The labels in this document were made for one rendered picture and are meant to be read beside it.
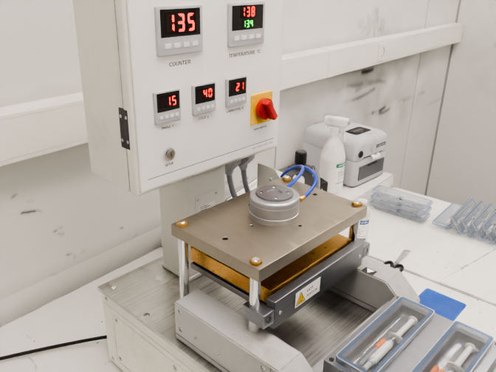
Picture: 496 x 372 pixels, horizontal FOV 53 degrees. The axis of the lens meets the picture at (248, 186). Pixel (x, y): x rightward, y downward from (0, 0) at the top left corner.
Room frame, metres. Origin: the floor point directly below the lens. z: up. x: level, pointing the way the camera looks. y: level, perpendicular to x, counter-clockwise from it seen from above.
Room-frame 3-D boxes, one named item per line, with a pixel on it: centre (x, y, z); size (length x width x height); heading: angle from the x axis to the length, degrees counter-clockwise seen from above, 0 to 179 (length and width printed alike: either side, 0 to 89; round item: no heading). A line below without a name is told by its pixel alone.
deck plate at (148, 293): (0.73, -0.02, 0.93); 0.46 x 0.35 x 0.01; 47
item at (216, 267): (0.71, -0.05, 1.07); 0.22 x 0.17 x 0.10; 137
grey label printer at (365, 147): (1.67, -0.34, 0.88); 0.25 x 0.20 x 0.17; 45
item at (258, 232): (0.74, -0.03, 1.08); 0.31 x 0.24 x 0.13; 137
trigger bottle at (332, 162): (1.52, -0.28, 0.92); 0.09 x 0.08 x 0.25; 64
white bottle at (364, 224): (1.23, -0.31, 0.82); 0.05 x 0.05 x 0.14
